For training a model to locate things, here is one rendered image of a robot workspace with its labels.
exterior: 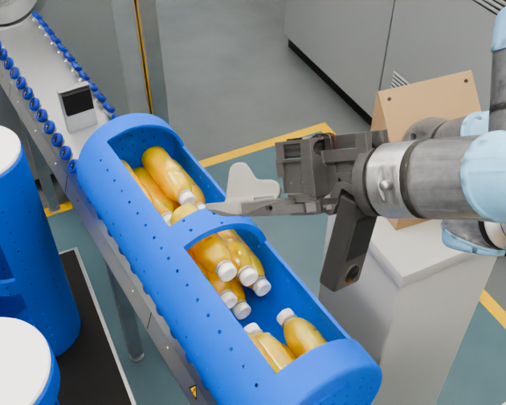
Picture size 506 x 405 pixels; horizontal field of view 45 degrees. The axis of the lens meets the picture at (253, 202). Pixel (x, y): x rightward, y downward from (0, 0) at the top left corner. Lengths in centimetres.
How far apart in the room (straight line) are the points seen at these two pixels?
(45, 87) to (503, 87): 189
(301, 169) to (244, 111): 305
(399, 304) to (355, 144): 84
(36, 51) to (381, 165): 210
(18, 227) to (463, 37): 192
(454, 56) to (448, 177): 235
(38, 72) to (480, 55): 175
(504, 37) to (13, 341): 113
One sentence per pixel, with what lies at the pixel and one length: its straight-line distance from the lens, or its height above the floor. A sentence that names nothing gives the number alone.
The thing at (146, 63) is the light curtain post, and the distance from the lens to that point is 224.
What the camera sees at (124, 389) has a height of 15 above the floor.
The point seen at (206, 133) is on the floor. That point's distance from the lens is 353.
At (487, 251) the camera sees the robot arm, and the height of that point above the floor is 133.
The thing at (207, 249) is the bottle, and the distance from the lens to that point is 129.
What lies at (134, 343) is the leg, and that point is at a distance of 246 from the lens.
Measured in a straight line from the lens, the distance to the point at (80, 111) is 204.
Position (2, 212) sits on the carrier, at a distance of 191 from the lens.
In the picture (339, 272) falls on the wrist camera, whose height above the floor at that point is 164.
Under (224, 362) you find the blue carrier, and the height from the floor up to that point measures 118.
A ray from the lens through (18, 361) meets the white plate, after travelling 140.
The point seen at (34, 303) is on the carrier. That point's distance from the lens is 220.
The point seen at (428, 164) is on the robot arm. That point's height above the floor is 181.
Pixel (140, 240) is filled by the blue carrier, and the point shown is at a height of 117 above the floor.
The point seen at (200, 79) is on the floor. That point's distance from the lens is 399.
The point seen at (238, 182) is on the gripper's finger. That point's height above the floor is 170.
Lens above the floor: 215
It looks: 44 degrees down
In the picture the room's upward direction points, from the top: straight up
